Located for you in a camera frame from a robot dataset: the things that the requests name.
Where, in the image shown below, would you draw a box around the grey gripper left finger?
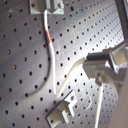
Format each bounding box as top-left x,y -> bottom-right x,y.
83,60 -> 119,95

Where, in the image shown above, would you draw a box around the white cable with red band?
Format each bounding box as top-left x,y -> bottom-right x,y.
43,9 -> 104,128

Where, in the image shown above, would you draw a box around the grey metal clip top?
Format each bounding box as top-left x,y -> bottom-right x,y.
29,0 -> 64,15

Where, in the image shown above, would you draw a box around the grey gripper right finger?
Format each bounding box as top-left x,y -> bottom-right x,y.
87,49 -> 114,68

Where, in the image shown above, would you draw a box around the grey metal clip bottom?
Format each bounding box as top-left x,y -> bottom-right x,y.
46,91 -> 77,128

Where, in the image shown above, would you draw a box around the grey metal clip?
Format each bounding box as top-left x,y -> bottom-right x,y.
29,0 -> 64,15
46,91 -> 77,128

